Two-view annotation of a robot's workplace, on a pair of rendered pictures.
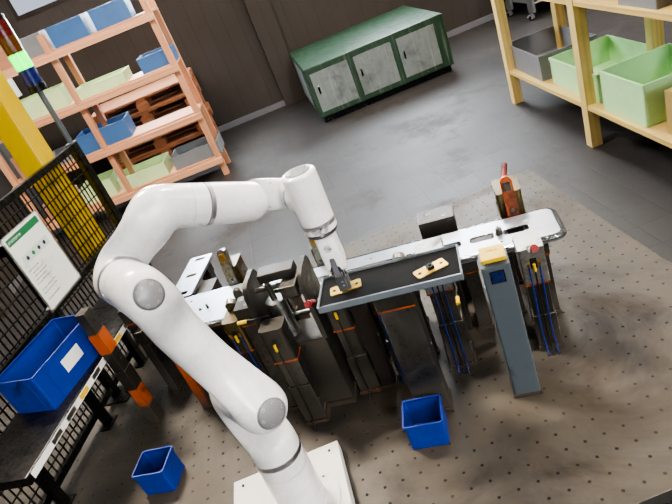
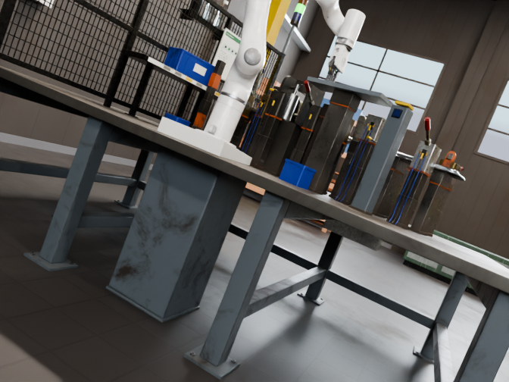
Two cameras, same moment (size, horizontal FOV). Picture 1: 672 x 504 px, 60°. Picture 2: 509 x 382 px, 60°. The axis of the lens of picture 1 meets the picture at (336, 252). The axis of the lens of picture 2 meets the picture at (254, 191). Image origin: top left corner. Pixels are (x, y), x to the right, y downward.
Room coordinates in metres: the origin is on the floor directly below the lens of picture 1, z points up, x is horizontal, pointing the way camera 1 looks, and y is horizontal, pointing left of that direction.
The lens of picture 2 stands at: (-0.66, -0.60, 0.76)
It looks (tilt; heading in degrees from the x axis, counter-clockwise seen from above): 5 degrees down; 21
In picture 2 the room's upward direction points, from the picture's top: 22 degrees clockwise
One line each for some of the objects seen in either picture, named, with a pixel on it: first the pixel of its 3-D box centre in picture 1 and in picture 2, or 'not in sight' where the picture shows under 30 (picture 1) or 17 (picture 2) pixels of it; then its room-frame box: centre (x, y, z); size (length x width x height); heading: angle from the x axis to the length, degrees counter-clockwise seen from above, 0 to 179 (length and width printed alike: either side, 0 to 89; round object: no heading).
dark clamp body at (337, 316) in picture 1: (352, 342); (304, 144); (1.40, 0.06, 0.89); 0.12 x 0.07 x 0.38; 164
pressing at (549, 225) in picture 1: (341, 273); (330, 135); (1.62, 0.01, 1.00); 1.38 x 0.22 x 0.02; 74
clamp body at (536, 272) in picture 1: (539, 295); (412, 185); (1.29, -0.49, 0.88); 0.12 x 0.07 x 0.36; 164
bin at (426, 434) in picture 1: (425, 422); (297, 174); (1.14, -0.05, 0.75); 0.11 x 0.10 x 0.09; 74
